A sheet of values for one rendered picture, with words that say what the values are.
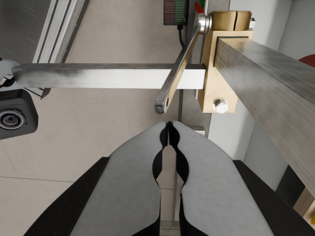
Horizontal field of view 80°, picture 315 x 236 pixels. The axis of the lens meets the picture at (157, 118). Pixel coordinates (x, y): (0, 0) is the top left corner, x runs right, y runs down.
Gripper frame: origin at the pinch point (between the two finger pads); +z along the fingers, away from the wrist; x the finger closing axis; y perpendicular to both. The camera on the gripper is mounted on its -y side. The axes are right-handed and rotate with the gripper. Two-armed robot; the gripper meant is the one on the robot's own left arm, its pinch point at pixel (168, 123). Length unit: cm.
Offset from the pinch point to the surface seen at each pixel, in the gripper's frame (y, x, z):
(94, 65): 0.9, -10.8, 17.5
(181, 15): -5.5, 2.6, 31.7
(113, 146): 86, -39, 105
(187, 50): -3.3, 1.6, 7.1
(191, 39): -3.9, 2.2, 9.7
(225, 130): 27, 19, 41
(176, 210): 59, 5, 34
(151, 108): 51, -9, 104
